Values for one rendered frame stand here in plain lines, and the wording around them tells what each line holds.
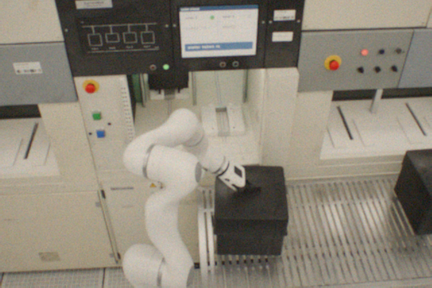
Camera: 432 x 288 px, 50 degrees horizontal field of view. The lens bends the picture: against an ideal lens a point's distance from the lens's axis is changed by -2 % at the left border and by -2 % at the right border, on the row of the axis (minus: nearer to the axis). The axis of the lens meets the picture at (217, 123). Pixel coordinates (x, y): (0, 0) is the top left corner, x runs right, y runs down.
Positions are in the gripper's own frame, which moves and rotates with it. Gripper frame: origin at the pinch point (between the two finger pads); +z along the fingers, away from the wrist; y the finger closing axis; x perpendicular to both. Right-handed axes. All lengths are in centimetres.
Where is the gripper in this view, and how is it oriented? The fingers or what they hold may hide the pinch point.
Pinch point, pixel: (248, 186)
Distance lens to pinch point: 190.1
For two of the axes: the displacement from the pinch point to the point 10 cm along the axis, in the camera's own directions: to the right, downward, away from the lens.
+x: -7.1, 5.3, 4.7
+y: 0.2, -6.5, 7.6
